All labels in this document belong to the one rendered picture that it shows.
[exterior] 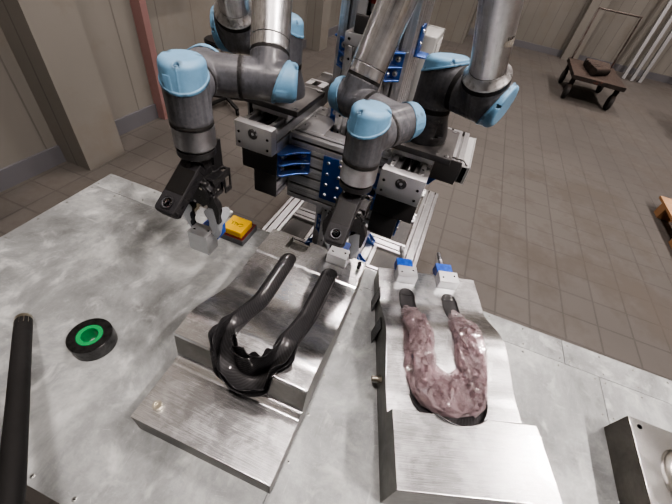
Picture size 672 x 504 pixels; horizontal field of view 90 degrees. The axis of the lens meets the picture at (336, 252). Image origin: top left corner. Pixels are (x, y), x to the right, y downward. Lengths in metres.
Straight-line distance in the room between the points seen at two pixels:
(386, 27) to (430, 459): 0.77
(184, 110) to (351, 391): 0.61
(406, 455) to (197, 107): 0.65
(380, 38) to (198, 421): 0.78
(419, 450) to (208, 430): 0.35
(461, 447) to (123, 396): 0.61
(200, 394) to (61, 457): 0.23
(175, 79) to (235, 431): 0.57
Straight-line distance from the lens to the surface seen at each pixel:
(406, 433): 0.64
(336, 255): 0.81
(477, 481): 0.67
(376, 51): 0.78
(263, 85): 0.71
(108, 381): 0.82
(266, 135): 1.14
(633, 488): 0.92
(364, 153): 0.65
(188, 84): 0.63
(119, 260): 1.02
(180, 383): 0.71
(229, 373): 0.69
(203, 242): 0.81
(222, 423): 0.67
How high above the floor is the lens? 1.49
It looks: 45 degrees down
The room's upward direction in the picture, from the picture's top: 11 degrees clockwise
